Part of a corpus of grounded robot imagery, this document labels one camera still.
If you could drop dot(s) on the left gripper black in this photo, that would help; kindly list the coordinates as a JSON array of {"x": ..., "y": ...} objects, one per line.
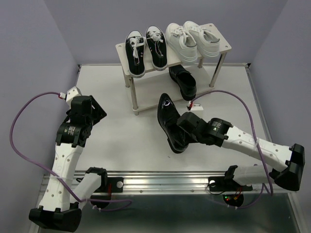
[{"x": 99, "y": 113}]

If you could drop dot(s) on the black leather loafer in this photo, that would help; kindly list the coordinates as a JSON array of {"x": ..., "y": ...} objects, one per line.
[
  {"x": 167, "y": 116},
  {"x": 185, "y": 81}
]

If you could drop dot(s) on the black canvas sneaker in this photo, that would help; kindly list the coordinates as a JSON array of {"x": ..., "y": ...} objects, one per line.
[
  {"x": 134, "y": 48},
  {"x": 157, "y": 45}
]

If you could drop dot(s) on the white sneaker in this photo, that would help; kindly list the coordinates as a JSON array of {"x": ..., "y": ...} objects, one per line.
[
  {"x": 208, "y": 44},
  {"x": 182, "y": 43}
]

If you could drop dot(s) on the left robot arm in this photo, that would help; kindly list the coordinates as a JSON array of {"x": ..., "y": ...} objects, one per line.
[{"x": 61, "y": 208}]

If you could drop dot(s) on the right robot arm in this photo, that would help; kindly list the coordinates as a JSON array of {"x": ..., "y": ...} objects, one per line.
[{"x": 281, "y": 164}]

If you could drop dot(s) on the beige two-tier shoe shelf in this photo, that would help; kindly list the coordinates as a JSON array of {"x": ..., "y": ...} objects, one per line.
[{"x": 145, "y": 92}]

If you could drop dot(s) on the white sneaker on shelf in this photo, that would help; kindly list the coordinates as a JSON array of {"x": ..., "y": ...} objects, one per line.
[{"x": 208, "y": 44}]

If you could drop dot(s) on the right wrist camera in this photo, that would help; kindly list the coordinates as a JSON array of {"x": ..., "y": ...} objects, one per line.
[{"x": 193, "y": 107}]

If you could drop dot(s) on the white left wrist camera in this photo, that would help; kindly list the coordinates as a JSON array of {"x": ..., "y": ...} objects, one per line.
[{"x": 73, "y": 92}]

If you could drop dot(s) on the aluminium mounting rail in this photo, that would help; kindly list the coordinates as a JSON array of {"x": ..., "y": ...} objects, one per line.
[{"x": 158, "y": 183}]

